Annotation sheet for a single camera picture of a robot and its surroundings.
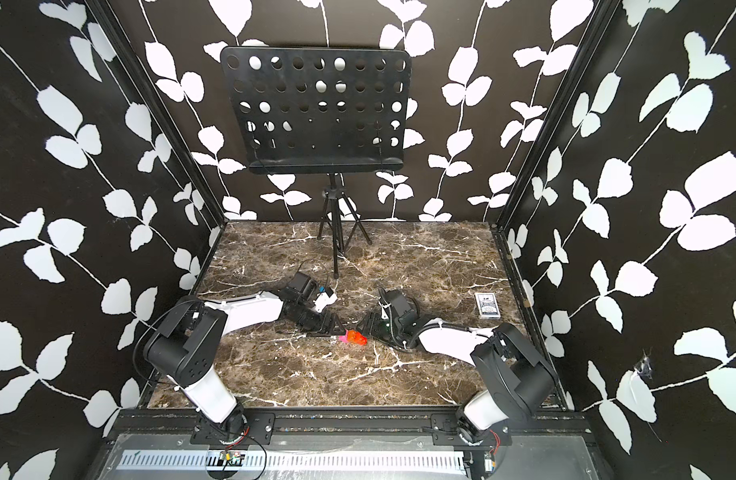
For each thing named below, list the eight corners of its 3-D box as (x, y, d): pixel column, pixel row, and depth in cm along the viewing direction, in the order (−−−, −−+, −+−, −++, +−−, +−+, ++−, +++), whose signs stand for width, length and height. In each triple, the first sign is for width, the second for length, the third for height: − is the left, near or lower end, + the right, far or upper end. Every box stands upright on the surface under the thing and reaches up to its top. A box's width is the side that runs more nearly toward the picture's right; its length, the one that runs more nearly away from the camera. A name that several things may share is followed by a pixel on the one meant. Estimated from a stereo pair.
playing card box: (480, 318, 97) (482, 315, 95) (475, 295, 102) (476, 292, 100) (499, 318, 97) (501, 315, 95) (492, 295, 102) (494, 292, 101)
